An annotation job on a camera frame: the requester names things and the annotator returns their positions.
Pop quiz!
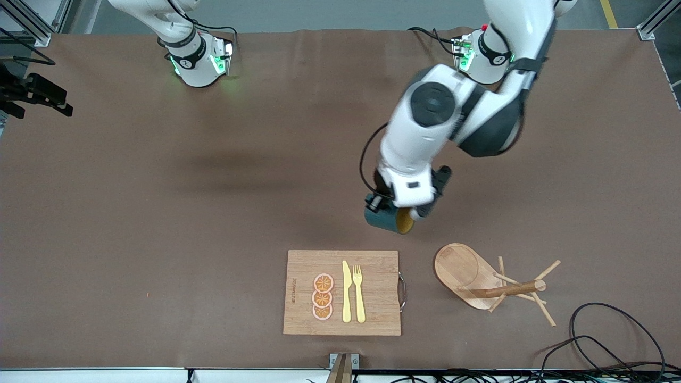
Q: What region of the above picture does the black floor cable loop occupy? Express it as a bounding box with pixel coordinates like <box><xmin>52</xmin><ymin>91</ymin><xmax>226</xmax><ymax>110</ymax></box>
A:
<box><xmin>569</xmin><ymin>302</ymin><xmax>667</xmax><ymax>373</ymax></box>
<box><xmin>537</xmin><ymin>335</ymin><xmax>639</xmax><ymax>383</ymax></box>

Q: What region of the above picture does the black right arm base cable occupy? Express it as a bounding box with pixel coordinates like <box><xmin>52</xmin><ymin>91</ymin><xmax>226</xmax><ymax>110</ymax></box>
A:
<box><xmin>189</xmin><ymin>21</ymin><xmax>238</xmax><ymax>43</ymax></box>

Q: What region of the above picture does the brown table cover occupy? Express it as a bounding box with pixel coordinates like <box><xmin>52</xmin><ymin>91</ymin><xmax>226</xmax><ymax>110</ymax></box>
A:
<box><xmin>0</xmin><ymin>28</ymin><xmax>681</xmax><ymax>370</ymax></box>

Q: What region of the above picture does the teal mug with yellow inside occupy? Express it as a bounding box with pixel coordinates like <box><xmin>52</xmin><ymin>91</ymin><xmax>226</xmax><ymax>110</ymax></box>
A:
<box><xmin>364</xmin><ymin>205</ymin><xmax>416</xmax><ymax>235</ymax></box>

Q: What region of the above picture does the aluminium frame profile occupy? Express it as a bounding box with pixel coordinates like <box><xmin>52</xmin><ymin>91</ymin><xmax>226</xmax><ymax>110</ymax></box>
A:
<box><xmin>0</xmin><ymin>0</ymin><xmax>72</xmax><ymax>47</ymax></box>
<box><xmin>636</xmin><ymin>0</ymin><xmax>681</xmax><ymax>41</ymax></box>

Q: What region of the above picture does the black arm base cable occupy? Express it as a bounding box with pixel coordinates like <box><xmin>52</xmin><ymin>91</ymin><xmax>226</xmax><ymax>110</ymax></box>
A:
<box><xmin>407</xmin><ymin>27</ymin><xmax>459</xmax><ymax>58</ymax></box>
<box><xmin>189</xmin><ymin>21</ymin><xmax>238</xmax><ymax>43</ymax></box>

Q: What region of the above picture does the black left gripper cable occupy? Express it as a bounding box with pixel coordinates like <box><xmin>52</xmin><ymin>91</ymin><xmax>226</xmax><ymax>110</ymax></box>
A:
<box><xmin>360</xmin><ymin>123</ymin><xmax>389</xmax><ymax>192</ymax></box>

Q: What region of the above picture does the yellow plastic knife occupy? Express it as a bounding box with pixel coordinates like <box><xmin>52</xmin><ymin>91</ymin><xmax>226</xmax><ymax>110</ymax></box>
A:
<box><xmin>342</xmin><ymin>260</ymin><xmax>352</xmax><ymax>323</ymax></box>

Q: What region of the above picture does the metal bracket with wooden post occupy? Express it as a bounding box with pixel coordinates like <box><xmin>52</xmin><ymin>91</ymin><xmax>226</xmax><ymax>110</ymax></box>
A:
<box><xmin>327</xmin><ymin>353</ymin><xmax>360</xmax><ymax>383</ymax></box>

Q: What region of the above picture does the black left arm base cable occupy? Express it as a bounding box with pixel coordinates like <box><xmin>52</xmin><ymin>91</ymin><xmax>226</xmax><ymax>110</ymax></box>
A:
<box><xmin>407</xmin><ymin>27</ymin><xmax>459</xmax><ymax>58</ymax></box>

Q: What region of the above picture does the bamboo cutting board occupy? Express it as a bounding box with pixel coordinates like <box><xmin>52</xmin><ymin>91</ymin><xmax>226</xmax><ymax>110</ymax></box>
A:
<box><xmin>283</xmin><ymin>250</ymin><xmax>408</xmax><ymax>337</ymax></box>

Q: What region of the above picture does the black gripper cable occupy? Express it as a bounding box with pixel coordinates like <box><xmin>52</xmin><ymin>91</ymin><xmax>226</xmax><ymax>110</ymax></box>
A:
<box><xmin>0</xmin><ymin>27</ymin><xmax>56</xmax><ymax>65</ymax></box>
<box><xmin>360</xmin><ymin>123</ymin><xmax>389</xmax><ymax>192</ymax></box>

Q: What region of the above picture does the wooden mug rack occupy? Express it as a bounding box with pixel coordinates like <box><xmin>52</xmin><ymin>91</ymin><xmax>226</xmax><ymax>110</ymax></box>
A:
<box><xmin>434</xmin><ymin>243</ymin><xmax>562</xmax><ymax>327</ymax></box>

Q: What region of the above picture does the yellow plastic fork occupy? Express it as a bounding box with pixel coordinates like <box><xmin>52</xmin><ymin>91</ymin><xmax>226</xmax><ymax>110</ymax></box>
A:
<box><xmin>353</xmin><ymin>265</ymin><xmax>367</xmax><ymax>323</ymax></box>

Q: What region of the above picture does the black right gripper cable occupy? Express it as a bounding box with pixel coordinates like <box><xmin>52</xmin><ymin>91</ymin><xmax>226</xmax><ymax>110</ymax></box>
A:
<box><xmin>0</xmin><ymin>27</ymin><xmax>56</xmax><ymax>65</ymax></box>

